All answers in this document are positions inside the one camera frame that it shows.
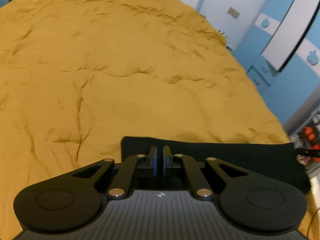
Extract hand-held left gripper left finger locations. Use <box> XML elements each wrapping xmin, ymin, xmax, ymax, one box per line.
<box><xmin>67</xmin><ymin>145</ymin><xmax>158</xmax><ymax>200</ymax></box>

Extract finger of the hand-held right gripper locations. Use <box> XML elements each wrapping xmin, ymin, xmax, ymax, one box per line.
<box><xmin>294</xmin><ymin>148</ymin><xmax>320</xmax><ymax>158</ymax></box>

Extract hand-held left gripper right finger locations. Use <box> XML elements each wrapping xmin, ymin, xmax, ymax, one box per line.
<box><xmin>162</xmin><ymin>145</ymin><xmax>252</xmax><ymax>200</ymax></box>

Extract black pants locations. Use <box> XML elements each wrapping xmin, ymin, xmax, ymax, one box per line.
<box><xmin>121</xmin><ymin>136</ymin><xmax>312</xmax><ymax>193</ymax></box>

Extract orange object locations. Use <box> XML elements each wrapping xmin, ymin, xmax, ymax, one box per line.
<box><xmin>302</xmin><ymin>127</ymin><xmax>320</xmax><ymax>150</ymax></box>

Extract blue and white wardrobe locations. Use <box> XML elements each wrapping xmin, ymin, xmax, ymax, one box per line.
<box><xmin>234</xmin><ymin>0</ymin><xmax>320</xmax><ymax>124</ymax></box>

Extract yellow quilt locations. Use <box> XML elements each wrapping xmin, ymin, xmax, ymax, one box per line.
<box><xmin>0</xmin><ymin>0</ymin><xmax>320</xmax><ymax>240</ymax></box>

